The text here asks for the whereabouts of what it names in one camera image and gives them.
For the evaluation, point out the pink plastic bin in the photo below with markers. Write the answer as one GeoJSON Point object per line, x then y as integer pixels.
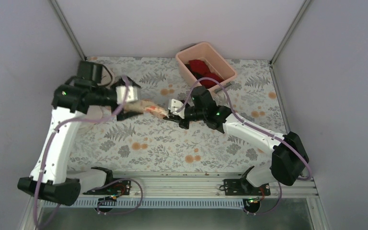
{"type": "Point", "coordinates": [204, 51]}

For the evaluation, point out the beige round mesh laundry bag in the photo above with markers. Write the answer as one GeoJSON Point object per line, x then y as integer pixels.
{"type": "Point", "coordinates": [107, 76]}

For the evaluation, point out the aluminium front rail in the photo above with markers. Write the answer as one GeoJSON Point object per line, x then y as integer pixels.
{"type": "Point", "coordinates": [206, 185]}

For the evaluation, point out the floral peach mesh laundry bag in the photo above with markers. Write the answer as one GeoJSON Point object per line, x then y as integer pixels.
{"type": "Point", "coordinates": [146, 106]}

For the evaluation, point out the aluminium frame post left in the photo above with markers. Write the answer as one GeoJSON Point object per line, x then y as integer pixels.
{"type": "Point", "coordinates": [66, 26]}

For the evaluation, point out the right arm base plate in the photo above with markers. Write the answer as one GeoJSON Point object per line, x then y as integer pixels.
{"type": "Point", "coordinates": [240, 187]}

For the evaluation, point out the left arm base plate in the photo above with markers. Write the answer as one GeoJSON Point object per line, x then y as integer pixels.
{"type": "Point", "coordinates": [116, 187]}

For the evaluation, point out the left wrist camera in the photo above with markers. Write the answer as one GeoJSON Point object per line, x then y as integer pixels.
{"type": "Point", "coordinates": [128, 94]}

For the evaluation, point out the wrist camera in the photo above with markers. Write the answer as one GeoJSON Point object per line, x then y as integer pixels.
{"type": "Point", "coordinates": [128, 94]}
{"type": "Point", "coordinates": [176, 107]}

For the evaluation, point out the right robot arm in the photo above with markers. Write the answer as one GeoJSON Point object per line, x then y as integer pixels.
{"type": "Point", "coordinates": [288, 154]}

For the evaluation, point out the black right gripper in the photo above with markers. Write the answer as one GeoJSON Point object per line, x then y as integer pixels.
{"type": "Point", "coordinates": [177, 119]}

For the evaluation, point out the white pink-trimmed mesh laundry bag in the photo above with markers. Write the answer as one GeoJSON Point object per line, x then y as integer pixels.
{"type": "Point", "coordinates": [94, 113]}

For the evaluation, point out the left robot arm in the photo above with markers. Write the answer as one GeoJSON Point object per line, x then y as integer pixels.
{"type": "Point", "coordinates": [48, 179]}

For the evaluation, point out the aluminium frame post right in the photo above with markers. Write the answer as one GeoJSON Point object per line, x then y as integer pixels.
{"type": "Point", "coordinates": [305, 5]}

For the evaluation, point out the red bra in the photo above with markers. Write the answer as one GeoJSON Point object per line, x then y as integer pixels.
{"type": "Point", "coordinates": [199, 69]}

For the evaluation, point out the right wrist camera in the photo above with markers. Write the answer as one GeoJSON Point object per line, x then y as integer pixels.
{"type": "Point", "coordinates": [176, 107]}

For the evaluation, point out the aluminium frame post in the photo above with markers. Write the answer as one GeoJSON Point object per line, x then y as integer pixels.
{"type": "Point", "coordinates": [66, 26]}
{"type": "Point", "coordinates": [305, 5]}

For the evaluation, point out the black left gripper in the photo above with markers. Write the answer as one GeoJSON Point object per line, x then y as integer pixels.
{"type": "Point", "coordinates": [125, 115]}

